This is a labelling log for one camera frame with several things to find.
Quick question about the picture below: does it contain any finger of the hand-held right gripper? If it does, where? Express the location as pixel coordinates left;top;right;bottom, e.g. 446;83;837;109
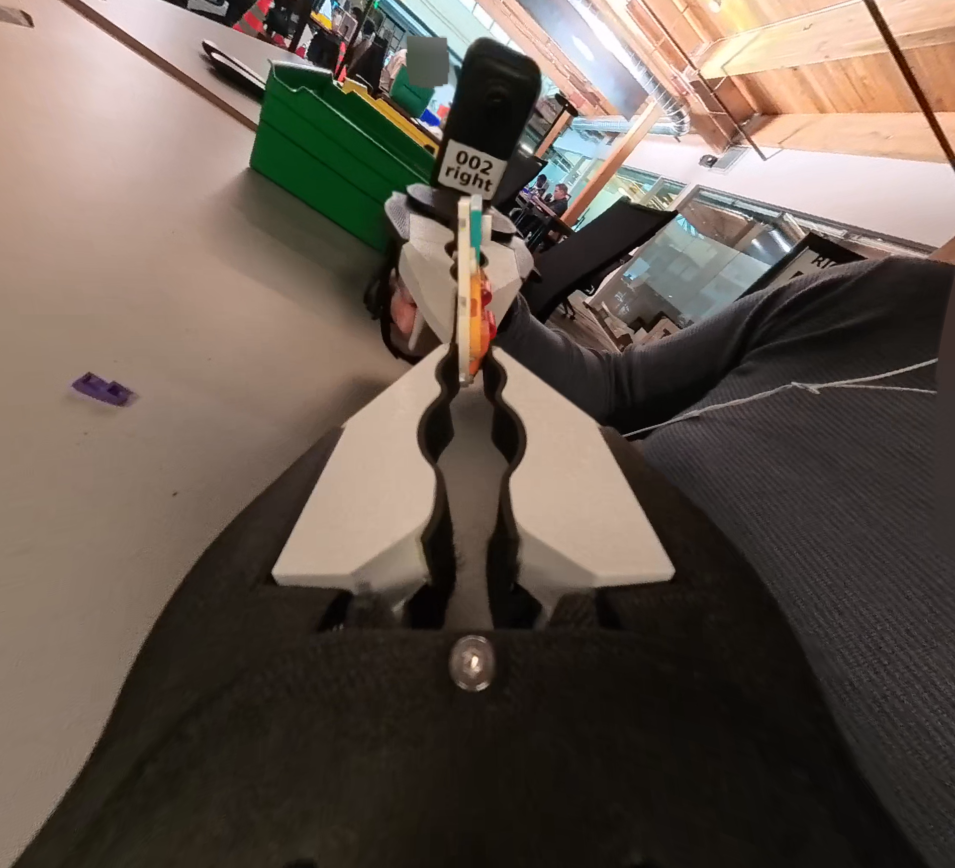
481;241;535;333
399;234;458;350

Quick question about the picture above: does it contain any white cord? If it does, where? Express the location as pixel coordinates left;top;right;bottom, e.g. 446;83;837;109
623;357;940;436

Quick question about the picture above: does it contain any printed tag sign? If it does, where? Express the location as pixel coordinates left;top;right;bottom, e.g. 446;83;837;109
776;232;870;287

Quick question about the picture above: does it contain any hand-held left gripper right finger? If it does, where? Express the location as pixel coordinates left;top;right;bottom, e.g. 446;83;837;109
481;346;677;629

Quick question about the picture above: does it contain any black office chair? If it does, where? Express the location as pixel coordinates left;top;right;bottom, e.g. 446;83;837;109
522;200;680;323

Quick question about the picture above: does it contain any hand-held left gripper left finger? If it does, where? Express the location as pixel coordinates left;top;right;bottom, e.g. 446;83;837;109
271;346;458;630

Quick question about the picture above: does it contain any purple toy brick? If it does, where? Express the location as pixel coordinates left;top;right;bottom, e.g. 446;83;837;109
71;372;137;408

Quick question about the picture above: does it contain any green plastic bin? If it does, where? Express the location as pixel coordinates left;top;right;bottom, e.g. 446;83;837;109
250;60;437;253

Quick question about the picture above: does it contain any colourful brick plate assembly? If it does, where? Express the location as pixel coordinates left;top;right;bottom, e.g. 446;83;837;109
454;195;499;386

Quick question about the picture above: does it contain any person's right forearm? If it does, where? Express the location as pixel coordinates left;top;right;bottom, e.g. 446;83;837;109
496;255;955;436

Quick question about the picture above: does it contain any yellow plastic bin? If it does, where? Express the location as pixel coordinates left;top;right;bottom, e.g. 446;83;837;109
342;77;441;154

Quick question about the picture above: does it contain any black cable grommet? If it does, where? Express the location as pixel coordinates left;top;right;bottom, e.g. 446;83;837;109
201;40;270;93

